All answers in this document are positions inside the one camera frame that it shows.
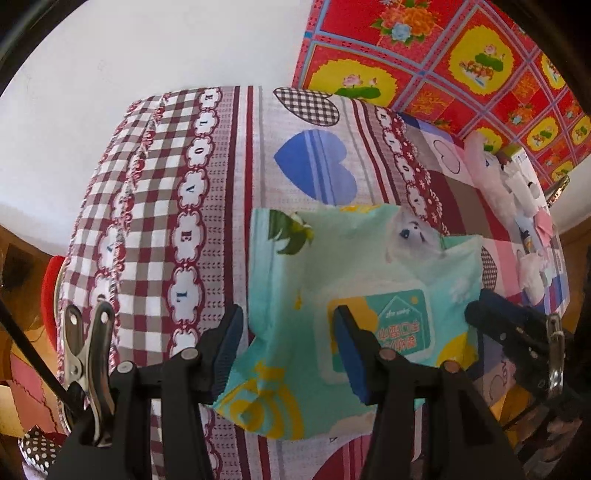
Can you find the teal wet wipes package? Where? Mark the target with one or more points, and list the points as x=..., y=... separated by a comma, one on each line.
x=402, y=280

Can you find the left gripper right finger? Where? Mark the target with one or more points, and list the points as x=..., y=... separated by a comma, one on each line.
x=382, y=377

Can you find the red floral wall cloth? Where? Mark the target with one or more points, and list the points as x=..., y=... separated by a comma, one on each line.
x=463, y=66

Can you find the metal spring clamp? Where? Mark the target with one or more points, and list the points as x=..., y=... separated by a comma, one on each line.
x=86, y=370

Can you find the clear pink plastic bag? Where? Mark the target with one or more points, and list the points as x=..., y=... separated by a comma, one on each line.
x=489, y=184

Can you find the metal clamp on right gripper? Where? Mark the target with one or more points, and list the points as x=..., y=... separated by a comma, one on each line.
x=556, y=355

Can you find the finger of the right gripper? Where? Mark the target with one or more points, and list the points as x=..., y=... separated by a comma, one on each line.
x=520, y=331

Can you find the patchwork heart bedsheet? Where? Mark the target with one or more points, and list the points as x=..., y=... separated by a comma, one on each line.
x=290, y=203

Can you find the polka dot cloth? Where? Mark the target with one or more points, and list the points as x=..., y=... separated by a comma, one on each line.
x=38, y=450

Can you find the white product box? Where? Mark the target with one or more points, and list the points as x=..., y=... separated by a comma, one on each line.
x=521, y=179

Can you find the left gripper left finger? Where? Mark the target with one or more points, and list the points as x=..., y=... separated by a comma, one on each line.
x=194, y=377

